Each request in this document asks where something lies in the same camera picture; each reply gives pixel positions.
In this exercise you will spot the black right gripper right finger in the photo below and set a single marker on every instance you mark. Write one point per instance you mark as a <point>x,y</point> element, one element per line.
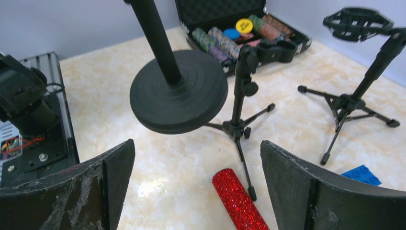
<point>305,196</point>

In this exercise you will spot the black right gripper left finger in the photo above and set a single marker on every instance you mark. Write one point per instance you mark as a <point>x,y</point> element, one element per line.
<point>87,196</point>

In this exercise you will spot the black round-base mic stand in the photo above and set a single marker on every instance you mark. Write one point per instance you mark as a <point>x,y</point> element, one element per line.
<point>178,91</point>

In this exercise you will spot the black tripod stand with clip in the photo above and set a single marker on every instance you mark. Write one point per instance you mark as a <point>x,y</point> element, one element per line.
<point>250,57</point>

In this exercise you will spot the black tripod stand with shockmount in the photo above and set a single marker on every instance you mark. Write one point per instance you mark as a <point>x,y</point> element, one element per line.
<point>356,24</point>

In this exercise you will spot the toy brick car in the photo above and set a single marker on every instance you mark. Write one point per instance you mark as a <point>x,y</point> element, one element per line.
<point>362,174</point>

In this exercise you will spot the red glitter microphone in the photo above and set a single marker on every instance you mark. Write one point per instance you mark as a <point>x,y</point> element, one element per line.
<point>240,207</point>

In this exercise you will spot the red card deck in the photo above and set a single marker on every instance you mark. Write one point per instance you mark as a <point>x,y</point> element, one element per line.
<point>250,43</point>

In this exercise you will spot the blue poker chip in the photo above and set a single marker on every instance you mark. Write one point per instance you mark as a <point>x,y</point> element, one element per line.
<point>232,33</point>

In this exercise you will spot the yellow big blind chip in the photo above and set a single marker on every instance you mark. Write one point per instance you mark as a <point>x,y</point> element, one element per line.
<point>244,26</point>

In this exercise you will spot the black poker chip case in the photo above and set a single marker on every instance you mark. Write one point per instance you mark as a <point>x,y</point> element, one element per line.
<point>221,27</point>

